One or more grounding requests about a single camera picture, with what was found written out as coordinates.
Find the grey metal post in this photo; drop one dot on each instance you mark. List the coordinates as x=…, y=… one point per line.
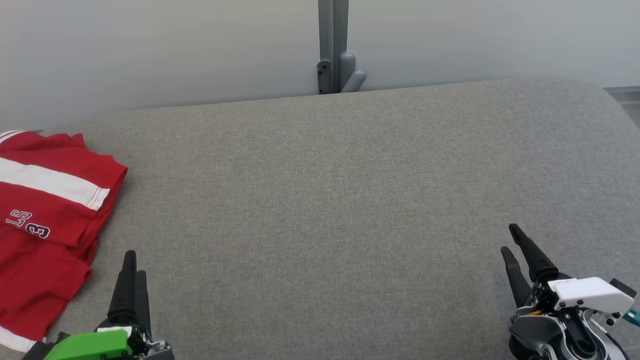
x=327, y=30

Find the red basketball jersey white sleeves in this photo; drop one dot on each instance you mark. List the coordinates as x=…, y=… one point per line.
x=35, y=290

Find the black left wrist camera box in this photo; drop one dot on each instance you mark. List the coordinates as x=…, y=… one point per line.
x=35, y=352

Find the grey fabric sofa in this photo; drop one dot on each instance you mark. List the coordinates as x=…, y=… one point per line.
x=325, y=200

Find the black hinge bracket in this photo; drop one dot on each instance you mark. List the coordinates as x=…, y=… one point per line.
x=324, y=75

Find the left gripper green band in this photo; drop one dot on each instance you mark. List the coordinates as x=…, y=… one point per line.
x=90, y=345

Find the red basketball shorts white stripe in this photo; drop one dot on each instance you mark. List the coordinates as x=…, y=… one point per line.
x=55, y=170

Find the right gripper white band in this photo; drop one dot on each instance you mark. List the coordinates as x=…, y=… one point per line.
x=590, y=295

